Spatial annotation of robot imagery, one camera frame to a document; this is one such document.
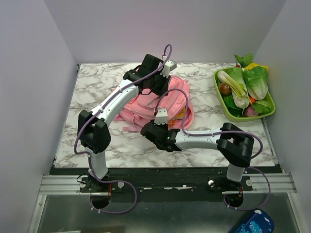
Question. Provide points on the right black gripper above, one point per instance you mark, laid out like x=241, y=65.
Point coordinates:
x=165, y=125

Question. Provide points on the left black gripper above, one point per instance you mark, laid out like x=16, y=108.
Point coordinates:
x=163, y=91

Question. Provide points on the pink student backpack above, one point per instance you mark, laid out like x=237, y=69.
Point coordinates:
x=140, y=110

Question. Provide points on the orange card packet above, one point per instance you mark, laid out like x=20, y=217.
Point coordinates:
x=177, y=119

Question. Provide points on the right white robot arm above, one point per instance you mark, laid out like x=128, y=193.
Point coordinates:
x=233, y=143

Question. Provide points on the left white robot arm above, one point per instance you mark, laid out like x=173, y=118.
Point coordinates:
x=93, y=136

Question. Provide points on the brown round fruit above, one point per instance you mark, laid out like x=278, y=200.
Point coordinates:
x=224, y=89

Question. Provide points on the green vegetable tray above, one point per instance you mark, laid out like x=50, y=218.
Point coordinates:
x=265, y=107

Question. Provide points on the purple pink radish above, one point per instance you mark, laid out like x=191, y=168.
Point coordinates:
x=251, y=111

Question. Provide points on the green lettuce head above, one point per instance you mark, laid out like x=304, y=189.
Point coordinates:
x=256, y=80

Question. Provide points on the blue dinosaur pencil case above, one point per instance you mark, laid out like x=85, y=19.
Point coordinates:
x=257, y=221

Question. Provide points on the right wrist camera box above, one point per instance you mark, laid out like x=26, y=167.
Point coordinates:
x=161, y=117

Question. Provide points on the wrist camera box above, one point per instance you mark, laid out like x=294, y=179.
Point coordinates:
x=161, y=117
x=168, y=67

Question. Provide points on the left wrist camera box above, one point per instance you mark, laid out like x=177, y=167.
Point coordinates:
x=168, y=67

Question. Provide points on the black mounting rail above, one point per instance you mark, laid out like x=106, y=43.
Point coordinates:
x=156, y=184

